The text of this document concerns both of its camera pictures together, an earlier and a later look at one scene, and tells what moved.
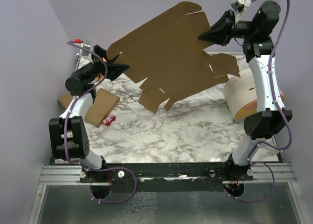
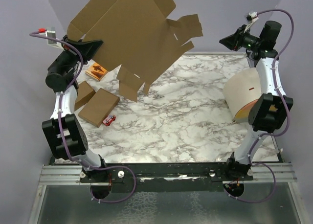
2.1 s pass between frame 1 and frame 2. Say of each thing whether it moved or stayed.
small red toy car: stayed
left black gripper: moved
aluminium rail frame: stayed
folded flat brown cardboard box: stayed
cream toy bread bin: stayed
